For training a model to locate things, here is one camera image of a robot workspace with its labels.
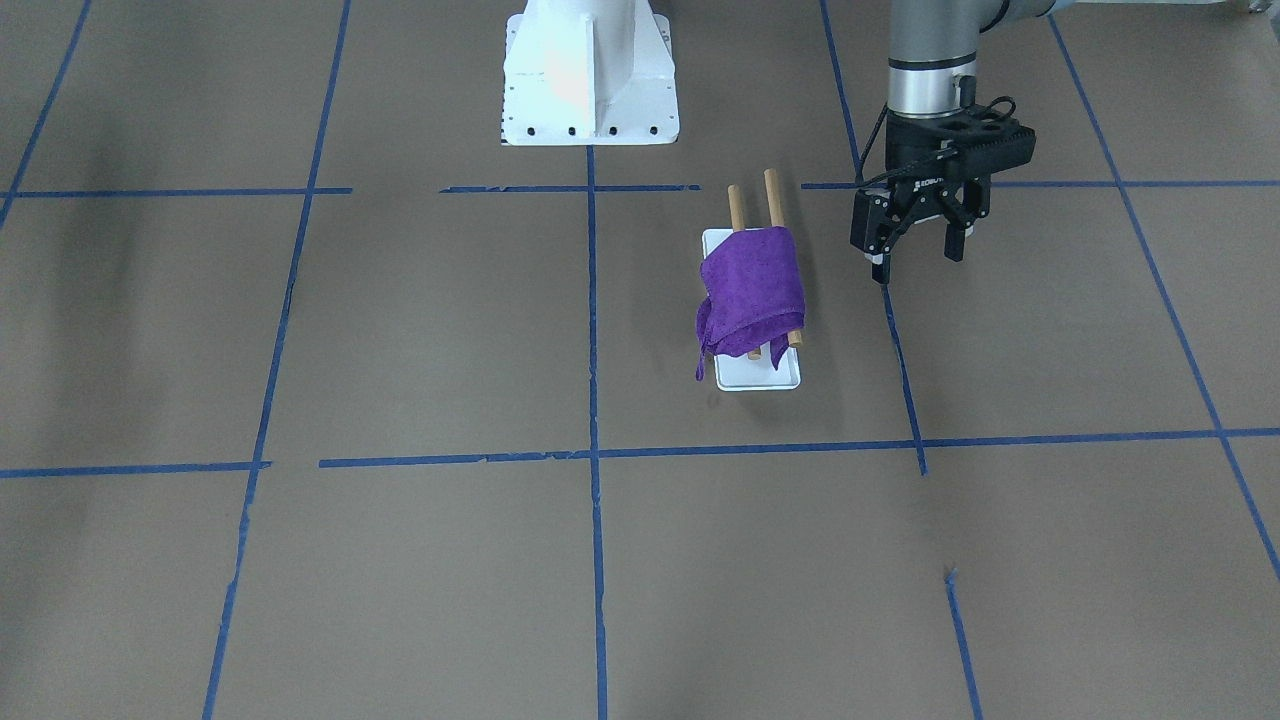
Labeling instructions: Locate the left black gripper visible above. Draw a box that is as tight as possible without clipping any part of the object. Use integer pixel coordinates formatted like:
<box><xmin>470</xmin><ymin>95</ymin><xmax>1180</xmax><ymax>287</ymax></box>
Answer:
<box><xmin>850</xmin><ymin>110</ymin><xmax>989</xmax><ymax>286</ymax></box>

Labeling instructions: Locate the purple towel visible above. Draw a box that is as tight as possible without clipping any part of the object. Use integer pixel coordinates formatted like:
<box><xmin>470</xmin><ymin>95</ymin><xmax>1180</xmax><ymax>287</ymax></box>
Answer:
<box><xmin>695</xmin><ymin>227</ymin><xmax>808</xmax><ymax>382</ymax></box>

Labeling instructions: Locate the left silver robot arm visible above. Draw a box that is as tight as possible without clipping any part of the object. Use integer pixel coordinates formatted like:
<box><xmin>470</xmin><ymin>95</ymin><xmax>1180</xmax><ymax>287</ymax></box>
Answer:
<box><xmin>850</xmin><ymin>1</ymin><xmax>1064</xmax><ymax>284</ymax></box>

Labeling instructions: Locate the white rack with wooden bars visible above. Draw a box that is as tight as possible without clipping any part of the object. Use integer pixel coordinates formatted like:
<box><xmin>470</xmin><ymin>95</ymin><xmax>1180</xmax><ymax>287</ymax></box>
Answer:
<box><xmin>701</xmin><ymin>168</ymin><xmax>805</xmax><ymax>392</ymax></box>

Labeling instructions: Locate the black braided cable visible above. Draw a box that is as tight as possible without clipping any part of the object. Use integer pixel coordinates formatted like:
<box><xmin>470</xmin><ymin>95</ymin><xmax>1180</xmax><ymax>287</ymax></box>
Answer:
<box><xmin>856</xmin><ymin>96</ymin><xmax>1018</xmax><ymax>191</ymax></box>

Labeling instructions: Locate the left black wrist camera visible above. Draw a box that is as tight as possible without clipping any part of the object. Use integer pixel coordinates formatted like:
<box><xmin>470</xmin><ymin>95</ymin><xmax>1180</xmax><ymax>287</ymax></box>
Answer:
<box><xmin>925</xmin><ymin>108</ymin><xmax>1037</xmax><ymax>182</ymax></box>

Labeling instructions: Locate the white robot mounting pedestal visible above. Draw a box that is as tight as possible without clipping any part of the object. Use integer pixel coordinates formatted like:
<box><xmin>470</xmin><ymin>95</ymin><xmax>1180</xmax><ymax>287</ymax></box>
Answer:
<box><xmin>500</xmin><ymin>1</ymin><xmax>681</xmax><ymax>147</ymax></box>

